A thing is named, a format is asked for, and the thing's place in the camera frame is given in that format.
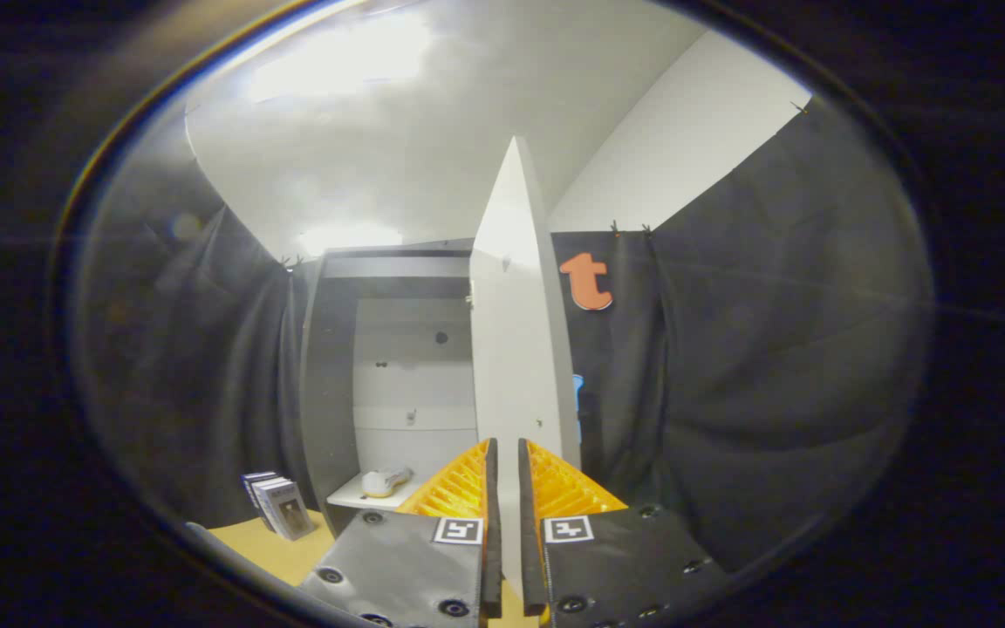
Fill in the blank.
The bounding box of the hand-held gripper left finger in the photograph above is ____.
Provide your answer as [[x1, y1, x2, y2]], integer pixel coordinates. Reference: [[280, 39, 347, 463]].
[[297, 438, 503, 628]]

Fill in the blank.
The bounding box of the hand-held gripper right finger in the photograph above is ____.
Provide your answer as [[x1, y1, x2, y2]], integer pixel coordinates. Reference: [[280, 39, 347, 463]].
[[517, 438, 735, 628]]

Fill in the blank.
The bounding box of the white canvas shoe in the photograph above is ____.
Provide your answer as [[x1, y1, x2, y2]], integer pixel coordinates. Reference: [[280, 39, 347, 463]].
[[361, 467, 414, 500]]

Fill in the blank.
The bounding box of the beige shoe cabinet door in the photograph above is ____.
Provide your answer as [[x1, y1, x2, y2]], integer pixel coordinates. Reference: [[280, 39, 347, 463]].
[[470, 135, 584, 603]]

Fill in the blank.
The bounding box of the grey shoe cabinet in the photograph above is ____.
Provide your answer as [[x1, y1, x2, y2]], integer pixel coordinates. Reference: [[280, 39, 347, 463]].
[[300, 240, 482, 537]]

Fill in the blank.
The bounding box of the grey printed booklet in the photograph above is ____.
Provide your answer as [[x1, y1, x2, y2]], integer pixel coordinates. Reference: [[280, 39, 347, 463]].
[[260, 479, 317, 542], [241, 471, 281, 530]]

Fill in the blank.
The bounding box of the black backdrop cloth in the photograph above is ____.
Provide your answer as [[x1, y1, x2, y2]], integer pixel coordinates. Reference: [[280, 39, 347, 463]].
[[75, 96, 935, 577]]

